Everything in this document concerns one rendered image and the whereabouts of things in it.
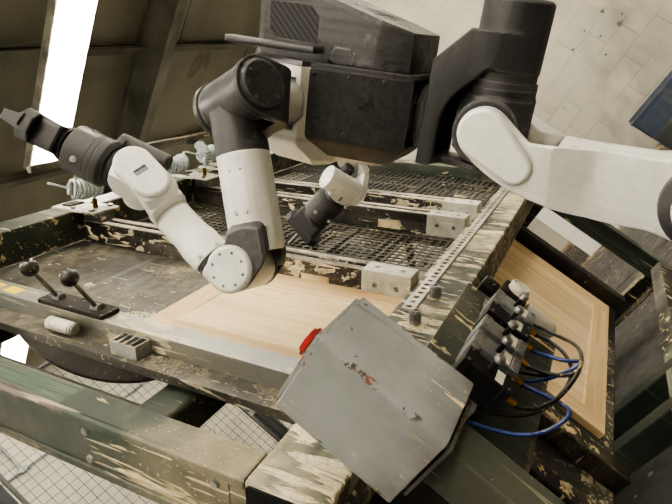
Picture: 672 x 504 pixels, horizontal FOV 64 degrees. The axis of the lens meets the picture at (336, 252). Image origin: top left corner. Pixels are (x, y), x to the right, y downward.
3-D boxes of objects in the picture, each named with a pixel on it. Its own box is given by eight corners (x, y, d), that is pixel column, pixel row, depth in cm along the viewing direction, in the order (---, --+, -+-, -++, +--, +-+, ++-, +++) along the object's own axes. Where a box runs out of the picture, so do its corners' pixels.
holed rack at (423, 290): (414, 312, 113) (414, 309, 113) (400, 309, 114) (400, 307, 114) (526, 169, 252) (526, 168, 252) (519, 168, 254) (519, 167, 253)
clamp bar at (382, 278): (406, 308, 126) (411, 209, 117) (57, 238, 174) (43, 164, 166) (420, 292, 134) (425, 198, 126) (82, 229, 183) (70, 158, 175)
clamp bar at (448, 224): (462, 241, 170) (468, 166, 162) (171, 200, 219) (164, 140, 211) (469, 232, 179) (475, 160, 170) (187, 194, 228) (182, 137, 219)
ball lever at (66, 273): (100, 320, 114) (64, 280, 105) (88, 316, 116) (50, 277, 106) (111, 305, 116) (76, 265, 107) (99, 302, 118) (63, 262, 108)
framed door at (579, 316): (599, 439, 151) (605, 434, 150) (440, 316, 161) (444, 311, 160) (605, 310, 227) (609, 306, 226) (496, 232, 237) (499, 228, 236)
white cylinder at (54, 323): (45, 331, 116) (70, 339, 113) (42, 318, 115) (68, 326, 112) (57, 325, 119) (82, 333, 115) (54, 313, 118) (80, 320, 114)
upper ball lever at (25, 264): (61, 309, 119) (23, 270, 110) (50, 305, 121) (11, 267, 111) (72, 295, 121) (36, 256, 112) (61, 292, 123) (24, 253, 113)
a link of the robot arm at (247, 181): (303, 279, 96) (282, 154, 96) (276, 287, 83) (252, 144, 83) (244, 288, 99) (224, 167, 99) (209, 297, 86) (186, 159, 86)
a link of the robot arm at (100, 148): (88, 194, 100) (143, 221, 100) (74, 162, 90) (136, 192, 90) (122, 150, 105) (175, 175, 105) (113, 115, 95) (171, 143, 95)
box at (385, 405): (456, 451, 53) (315, 335, 56) (394, 511, 59) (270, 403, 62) (482, 387, 63) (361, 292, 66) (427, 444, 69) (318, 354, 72)
